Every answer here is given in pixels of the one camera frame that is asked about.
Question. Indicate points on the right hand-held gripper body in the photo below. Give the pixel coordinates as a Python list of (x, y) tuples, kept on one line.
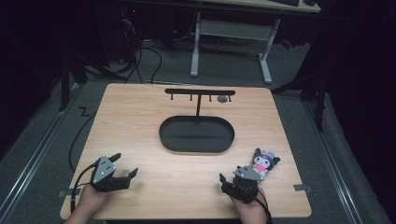
[(246, 180)]

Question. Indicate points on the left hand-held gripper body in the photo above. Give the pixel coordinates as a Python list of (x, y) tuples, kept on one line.
[(103, 169)]

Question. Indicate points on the black and pink plush doll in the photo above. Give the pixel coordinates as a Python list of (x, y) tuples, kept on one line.
[(264, 162)]

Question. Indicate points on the person's right hand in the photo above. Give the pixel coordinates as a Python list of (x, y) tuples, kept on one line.
[(249, 207)]

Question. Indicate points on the person's left hand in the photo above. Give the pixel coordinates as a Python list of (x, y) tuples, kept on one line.
[(91, 198)]

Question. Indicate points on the grey tape strip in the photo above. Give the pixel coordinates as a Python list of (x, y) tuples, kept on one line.
[(67, 193), (302, 187)]

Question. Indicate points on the black hook rack with tray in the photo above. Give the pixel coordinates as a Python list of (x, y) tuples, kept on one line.
[(196, 137)]

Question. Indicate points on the grey round table grommet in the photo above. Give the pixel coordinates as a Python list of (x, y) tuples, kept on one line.
[(222, 99)]

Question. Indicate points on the black metal stand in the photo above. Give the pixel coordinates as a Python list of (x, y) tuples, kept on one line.
[(319, 102), (65, 84)]

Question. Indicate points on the white-framed wooden desk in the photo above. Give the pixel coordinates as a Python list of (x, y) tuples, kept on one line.
[(233, 29)]

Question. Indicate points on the metal floor rail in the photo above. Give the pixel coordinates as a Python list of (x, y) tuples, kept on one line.
[(334, 168), (34, 158)]

